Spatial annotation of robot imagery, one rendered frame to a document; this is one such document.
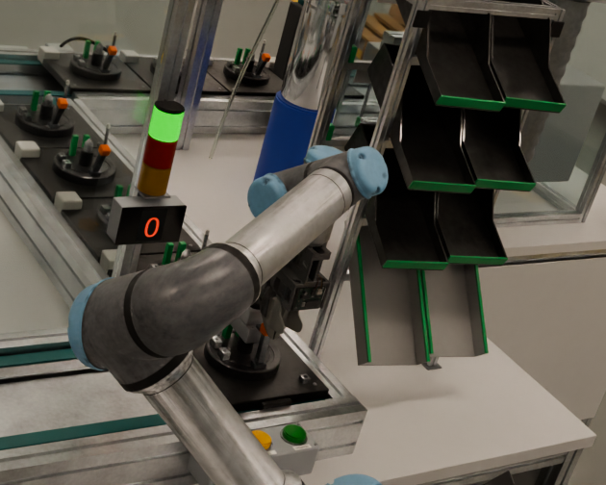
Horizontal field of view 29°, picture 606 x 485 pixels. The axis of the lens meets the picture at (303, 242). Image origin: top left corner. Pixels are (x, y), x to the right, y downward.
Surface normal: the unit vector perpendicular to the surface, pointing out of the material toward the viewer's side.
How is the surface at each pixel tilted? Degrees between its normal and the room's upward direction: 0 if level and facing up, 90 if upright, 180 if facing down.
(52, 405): 0
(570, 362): 90
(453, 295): 45
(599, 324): 90
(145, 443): 0
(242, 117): 90
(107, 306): 68
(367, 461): 0
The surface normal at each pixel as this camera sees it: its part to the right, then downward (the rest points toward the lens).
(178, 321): 0.14, 0.26
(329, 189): 0.50, -0.54
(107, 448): 0.25, -0.87
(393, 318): 0.43, -0.25
